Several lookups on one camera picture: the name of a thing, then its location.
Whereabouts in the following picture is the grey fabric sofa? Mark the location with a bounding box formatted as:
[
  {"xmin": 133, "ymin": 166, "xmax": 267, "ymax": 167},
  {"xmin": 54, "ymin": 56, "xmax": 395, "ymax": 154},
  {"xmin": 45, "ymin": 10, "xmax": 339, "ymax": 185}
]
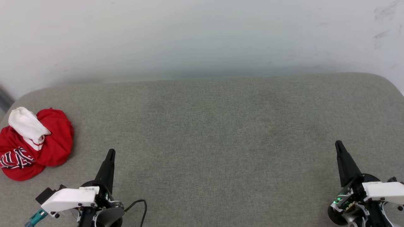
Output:
[{"xmin": 0, "ymin": 73, "xmax": 404, "ymax": 227}]

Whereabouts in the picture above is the red and white garment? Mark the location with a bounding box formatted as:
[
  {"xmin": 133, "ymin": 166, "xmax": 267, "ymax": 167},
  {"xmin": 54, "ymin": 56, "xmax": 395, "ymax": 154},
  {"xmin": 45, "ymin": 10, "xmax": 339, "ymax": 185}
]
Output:
[{"xmin": 0, "ymin": 107, "xmax": 74, "ymax": 182}]

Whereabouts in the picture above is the teal cable plug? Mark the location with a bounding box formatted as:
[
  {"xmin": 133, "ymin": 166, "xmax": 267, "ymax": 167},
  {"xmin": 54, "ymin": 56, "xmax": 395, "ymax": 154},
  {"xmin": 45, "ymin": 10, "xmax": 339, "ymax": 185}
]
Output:
[{"xmin": 25, "ymin": 209, "xmax": 48, "ymax": 227}]

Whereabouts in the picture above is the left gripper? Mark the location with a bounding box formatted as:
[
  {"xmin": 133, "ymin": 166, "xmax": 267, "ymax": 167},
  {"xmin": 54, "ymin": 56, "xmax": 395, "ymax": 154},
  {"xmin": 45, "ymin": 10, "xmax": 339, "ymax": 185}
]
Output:
[{"xmin": 77, "ymin": 149, "xmax": 125, "ymax": 227}]

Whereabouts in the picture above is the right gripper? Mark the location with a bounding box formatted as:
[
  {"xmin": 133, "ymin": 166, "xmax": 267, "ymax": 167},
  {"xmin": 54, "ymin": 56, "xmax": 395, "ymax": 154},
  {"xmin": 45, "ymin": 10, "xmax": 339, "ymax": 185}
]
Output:
[{"xmin": 328, "ymin": 140, "xmax": 404, "ymax": 227}]

